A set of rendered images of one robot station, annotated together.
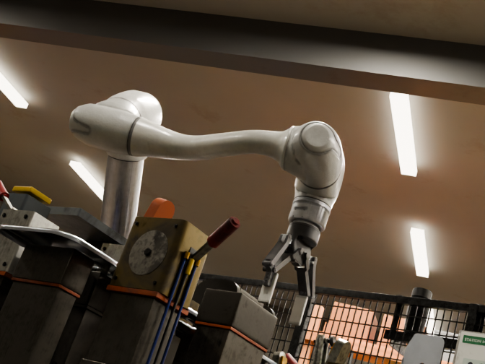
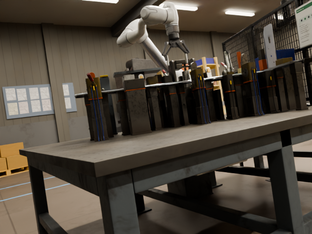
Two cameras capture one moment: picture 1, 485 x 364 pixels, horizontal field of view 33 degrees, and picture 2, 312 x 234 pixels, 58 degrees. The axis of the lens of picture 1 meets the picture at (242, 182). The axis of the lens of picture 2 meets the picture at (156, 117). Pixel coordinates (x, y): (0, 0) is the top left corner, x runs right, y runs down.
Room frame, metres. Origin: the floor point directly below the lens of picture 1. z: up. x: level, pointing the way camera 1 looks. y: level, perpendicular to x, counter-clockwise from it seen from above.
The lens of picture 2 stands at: (0.08, -1.17, 0.79)
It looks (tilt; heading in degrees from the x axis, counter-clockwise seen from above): 0 degrees down; 36
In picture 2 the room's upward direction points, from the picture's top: 8 degrees counter-clockwise
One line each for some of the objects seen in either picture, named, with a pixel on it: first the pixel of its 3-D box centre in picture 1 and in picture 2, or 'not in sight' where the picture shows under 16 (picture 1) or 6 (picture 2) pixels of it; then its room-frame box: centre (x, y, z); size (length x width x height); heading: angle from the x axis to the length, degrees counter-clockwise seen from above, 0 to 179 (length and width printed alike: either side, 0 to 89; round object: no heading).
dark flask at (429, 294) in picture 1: (417, 314); (286, 10); (2.76, -0.74, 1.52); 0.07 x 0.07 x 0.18
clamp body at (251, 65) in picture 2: not in sight; (252, 89); (1.94, -0.61, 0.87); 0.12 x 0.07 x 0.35; 49
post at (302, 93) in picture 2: not in sight; (298, 86); (2.00, -0.87, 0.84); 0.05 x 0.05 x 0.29; 49
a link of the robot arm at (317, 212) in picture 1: (308, 217); (172, 30); (1.78, -0.17, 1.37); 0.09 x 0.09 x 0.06
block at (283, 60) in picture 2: not in sight; (287, 84); (2.25, -0.76, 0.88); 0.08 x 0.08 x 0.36; 49
